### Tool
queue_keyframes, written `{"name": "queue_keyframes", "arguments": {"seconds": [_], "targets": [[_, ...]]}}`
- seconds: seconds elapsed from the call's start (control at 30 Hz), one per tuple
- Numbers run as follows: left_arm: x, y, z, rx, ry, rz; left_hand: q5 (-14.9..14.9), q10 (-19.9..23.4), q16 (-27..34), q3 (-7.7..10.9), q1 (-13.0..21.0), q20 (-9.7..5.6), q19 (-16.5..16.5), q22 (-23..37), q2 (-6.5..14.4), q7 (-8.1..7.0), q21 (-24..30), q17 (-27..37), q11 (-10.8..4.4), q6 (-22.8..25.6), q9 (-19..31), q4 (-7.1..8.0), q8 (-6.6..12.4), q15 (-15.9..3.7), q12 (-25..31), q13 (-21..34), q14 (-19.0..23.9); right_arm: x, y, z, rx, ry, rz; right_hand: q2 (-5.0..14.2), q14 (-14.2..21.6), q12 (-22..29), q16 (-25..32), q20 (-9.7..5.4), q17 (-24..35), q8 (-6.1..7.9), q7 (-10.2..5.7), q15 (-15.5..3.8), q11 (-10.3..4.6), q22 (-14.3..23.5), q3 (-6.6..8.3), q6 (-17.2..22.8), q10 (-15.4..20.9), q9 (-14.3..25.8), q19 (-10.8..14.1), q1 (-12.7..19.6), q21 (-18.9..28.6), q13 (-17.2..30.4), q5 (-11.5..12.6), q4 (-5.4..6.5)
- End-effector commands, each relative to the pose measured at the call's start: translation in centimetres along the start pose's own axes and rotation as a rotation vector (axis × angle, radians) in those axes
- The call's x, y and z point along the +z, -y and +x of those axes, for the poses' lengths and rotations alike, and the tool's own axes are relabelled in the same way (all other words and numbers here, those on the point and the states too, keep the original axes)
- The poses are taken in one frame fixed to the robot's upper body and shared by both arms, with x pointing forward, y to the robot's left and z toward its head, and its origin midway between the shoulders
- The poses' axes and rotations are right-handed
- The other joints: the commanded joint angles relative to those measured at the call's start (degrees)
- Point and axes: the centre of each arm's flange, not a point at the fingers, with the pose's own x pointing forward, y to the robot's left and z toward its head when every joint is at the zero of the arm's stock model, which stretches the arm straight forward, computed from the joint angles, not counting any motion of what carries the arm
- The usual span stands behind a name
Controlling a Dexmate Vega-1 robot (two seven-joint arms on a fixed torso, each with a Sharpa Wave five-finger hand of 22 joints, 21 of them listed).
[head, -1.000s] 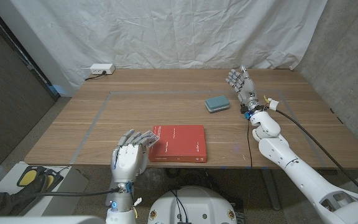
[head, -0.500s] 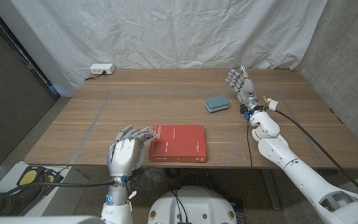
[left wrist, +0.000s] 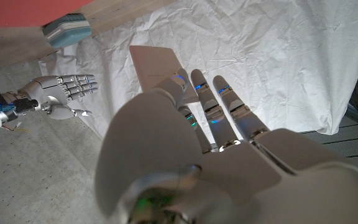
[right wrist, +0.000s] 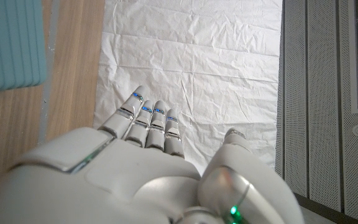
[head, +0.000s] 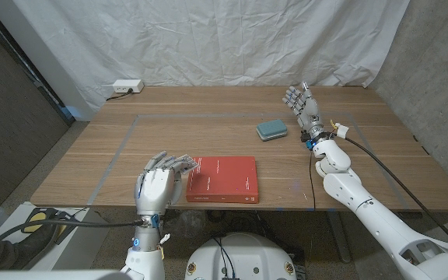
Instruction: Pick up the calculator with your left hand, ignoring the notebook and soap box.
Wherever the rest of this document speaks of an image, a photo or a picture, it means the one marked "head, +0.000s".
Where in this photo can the white floor plate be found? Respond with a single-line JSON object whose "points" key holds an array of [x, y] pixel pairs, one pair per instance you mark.
{"points": [[88, 241]]}

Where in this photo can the teal sponge block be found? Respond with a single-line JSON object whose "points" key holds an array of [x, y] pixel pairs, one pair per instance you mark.
{"points": [[271, 129]]}

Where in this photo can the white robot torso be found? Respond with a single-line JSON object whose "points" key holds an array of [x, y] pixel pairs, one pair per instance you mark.
{"points": [[247, 256]]}

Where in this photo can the yellow foot pedal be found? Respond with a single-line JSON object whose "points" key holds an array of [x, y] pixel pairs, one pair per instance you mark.
{"points": [[70, 218], [33, 215]]}

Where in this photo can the white power strip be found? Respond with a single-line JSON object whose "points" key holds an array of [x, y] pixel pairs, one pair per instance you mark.
{"points": [[127, 86]]}

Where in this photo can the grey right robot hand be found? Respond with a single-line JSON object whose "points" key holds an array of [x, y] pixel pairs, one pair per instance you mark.
{"points": [[307, 110]]}

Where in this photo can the dark brown door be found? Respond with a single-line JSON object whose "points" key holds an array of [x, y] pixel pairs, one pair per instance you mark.
{"points": [[10, 128]]}

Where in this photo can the red book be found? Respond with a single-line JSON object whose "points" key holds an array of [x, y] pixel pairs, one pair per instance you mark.
{"points": [[232, 179]]}

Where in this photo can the dark shoe of person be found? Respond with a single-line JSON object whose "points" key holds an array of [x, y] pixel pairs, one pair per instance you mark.
{"points": [[10, 250]]}

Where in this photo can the white robot chest edge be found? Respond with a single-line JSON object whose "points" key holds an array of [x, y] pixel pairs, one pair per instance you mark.
{"points": [[53, 275]]}

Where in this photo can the grey table leg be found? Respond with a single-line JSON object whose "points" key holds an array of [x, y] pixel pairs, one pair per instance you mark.
{"points": [[340, 237]]}

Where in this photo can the white backdrop cloth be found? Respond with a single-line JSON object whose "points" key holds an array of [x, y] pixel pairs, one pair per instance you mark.
{"points": [[208, 43]]}

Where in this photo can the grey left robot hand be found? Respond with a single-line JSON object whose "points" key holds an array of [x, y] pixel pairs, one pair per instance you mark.
{"points": [[156, 190]]}

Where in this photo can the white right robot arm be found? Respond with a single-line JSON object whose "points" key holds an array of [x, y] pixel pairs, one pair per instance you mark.
{"points": [[364, 202]]}

